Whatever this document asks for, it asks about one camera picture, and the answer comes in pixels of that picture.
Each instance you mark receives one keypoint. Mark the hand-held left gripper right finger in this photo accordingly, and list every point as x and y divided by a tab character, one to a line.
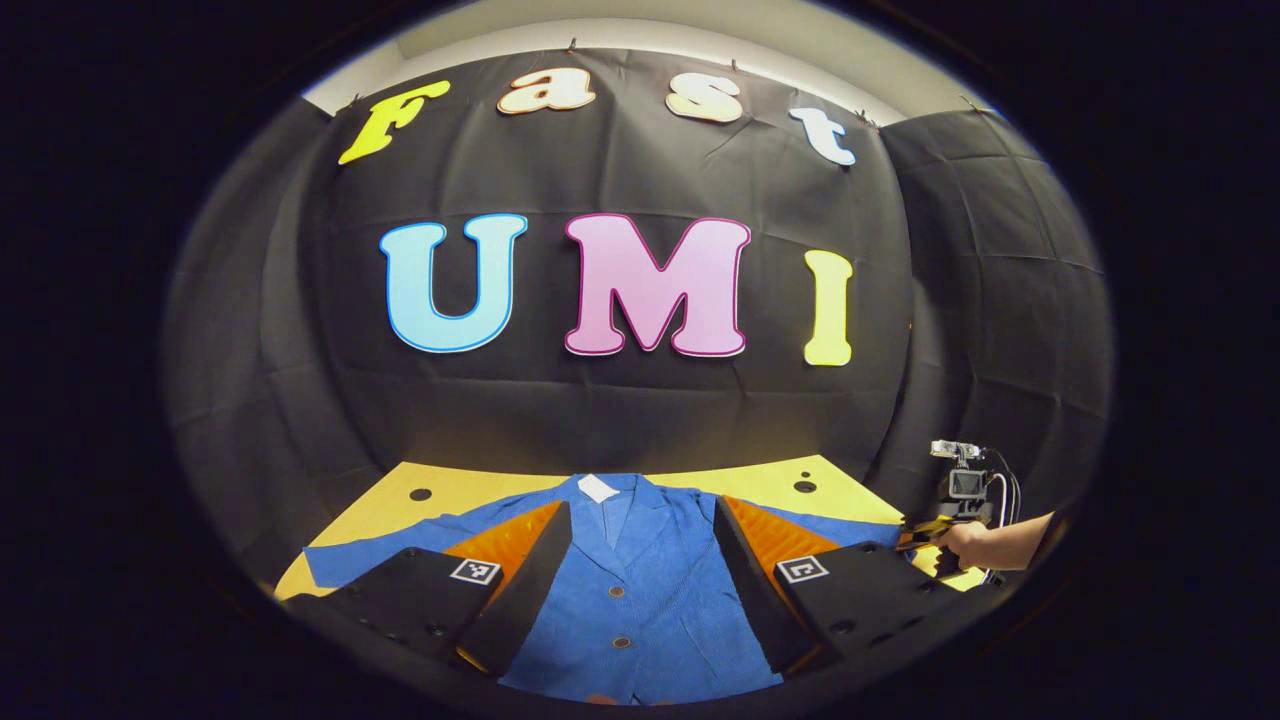
755	600

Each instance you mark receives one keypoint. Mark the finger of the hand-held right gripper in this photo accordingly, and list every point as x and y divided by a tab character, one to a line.
925	530

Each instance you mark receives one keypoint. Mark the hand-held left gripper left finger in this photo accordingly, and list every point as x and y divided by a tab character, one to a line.
530	590

